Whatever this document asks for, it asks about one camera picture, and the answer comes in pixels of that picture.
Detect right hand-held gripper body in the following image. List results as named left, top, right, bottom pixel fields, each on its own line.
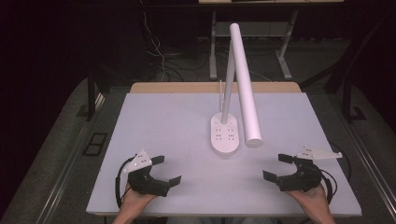
left=276, top=145, right=344, bottom=192

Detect black metal stand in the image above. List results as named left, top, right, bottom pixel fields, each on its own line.
left=299, top=13, right=368, bottom=123
left=76, top=70, right=110, bottom=122

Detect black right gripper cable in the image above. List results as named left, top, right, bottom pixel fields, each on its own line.
left=319, top=169, right=339, bottom=205

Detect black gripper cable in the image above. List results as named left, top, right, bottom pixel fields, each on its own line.
left=114, top=155, right=138, bottom=209
left=319, top=169, right=339, bottom=205

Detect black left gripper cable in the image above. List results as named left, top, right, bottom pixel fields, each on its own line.
left=114, top=155, right=138, bottom=209

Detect person's right hand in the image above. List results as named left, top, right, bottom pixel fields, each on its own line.
left=284, top=183, right=332, bottom=216

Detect person's left hand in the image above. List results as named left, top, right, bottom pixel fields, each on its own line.
left=119, top=183, right=159, bottom=216

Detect metal floor rail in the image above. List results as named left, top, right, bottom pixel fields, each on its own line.
left=35, top=124, right=95, bottom=224
left=329, top=92, right=396, bottom=214

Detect white table mat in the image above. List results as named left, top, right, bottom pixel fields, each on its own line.
left=86, top=91, right=362, bottom=217

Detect black floor cables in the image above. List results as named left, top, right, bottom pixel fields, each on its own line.
left=163, top=54, right=210, bottom=82

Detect grey metal desk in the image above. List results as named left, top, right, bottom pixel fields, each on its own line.
left=198, top=0, right=345, bottom=81

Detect white floor cable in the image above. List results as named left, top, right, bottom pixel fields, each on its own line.
left=140, top=0, right=166, bottom=82

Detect black rectangular floor frame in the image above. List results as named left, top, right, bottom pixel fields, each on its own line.
left=81, top=132, right=109, bottom=157

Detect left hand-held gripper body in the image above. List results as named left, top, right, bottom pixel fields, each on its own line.
left=122, top=148, right=172, bottom=198

